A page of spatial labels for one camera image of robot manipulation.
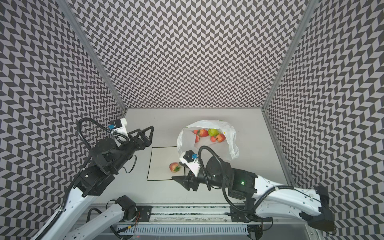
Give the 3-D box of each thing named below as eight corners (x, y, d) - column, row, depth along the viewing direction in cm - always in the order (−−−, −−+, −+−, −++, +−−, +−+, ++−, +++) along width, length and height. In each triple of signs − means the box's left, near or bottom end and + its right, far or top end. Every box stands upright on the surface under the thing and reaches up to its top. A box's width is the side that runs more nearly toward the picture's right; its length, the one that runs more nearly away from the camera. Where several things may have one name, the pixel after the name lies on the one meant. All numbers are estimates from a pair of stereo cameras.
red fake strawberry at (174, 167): (169, 172, 86) (168, 170, 83) (170, 165, 89) (169, 162, 86) (179, 172, 86) (178, 170, 83) (180, 165, 89) (179, 162, 86)
